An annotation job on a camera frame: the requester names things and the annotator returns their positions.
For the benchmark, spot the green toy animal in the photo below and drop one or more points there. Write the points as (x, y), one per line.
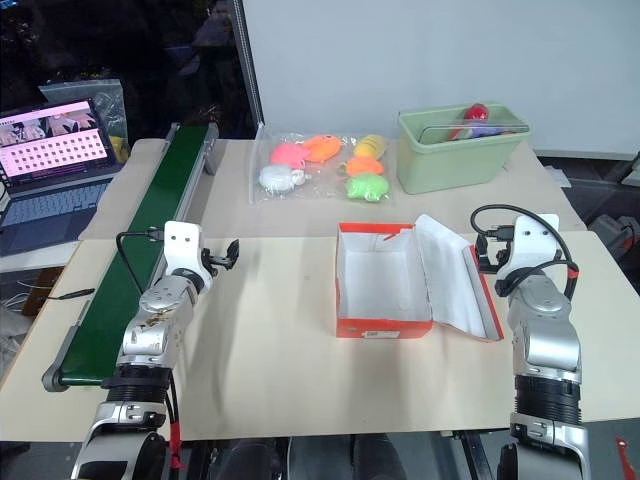
(367, 186)

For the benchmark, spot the black pen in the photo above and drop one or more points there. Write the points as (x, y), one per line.
(70, 294)

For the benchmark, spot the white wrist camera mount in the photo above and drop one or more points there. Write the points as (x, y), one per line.
(532, 245)
(181, 250)

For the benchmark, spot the green conveyor belt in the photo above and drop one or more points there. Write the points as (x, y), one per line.
(145, 230)

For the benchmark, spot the clear plastic toy bag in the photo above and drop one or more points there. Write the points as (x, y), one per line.
(325, 192)

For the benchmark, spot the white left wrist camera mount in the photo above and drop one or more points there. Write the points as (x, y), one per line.
(181, 250)

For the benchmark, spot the yellow toy animal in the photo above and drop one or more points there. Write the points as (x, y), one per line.
(369, 145)

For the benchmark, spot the small orange toy animal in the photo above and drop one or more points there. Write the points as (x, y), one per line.
(364, 166)

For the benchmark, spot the pale green plastic bin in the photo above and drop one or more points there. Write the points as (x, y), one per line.
(450, 160)

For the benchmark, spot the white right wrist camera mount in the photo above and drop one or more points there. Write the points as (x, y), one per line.
(532, 245)

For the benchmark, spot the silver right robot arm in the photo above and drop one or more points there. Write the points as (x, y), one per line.
(545, 320)

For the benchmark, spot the orange toy fish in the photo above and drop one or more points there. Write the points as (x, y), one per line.
(322, 147)

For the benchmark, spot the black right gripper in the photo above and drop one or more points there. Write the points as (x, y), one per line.
(501, 250)

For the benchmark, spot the aluminium frame post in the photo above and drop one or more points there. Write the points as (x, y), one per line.
(250, 65)

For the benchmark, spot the pink toy animal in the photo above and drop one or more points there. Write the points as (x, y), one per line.
(286, 154)

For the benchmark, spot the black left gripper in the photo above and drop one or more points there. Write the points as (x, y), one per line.
(214, 260)

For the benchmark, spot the grey and black equipment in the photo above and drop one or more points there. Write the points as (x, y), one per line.
(615, 245)

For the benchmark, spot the red and purple toy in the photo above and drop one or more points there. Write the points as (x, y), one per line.
(477, 117)

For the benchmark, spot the orange shoe box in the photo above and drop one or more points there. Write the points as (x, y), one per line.
(385, 280)

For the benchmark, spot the white toy animal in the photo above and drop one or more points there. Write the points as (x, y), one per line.
(277, 177)

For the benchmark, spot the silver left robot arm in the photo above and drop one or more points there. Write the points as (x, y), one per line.
(155, 320)

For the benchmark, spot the grey laptop computer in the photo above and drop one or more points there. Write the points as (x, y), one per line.
(50, 165)

